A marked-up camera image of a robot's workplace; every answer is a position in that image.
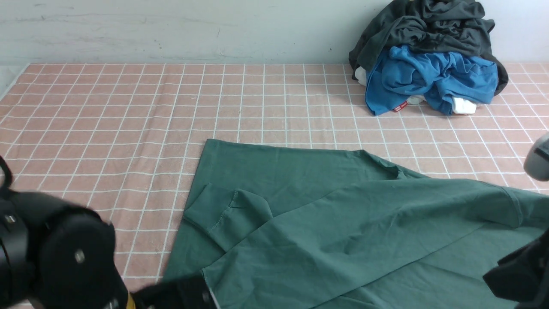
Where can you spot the pink checkered tablecloth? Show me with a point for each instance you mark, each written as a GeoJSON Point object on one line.
{"type": "Point", "coordinates": [125, 140]}

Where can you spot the blue crumpled garment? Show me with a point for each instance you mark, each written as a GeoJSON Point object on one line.
{"type": "Point", "coordinates": [441, 76]}

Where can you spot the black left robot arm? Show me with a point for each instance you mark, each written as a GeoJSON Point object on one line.
{"type": "Point", "coordinates": [60, 255]}

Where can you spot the green long-sleeved shirt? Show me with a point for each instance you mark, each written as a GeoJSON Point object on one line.
{"type": "Point", "coordinates": [289, 228]}

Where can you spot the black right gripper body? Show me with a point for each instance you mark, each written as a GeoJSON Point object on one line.
{"type": "Point", "coordinates": [523, 275]}

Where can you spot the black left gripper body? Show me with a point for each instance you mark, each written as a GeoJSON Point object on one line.
{"type": "Point", "coordinates": [188, 292]}

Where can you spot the dark grey crumpled garment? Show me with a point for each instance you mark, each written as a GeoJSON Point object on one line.
{"type": "Point", "coordinates": [428, 26]}

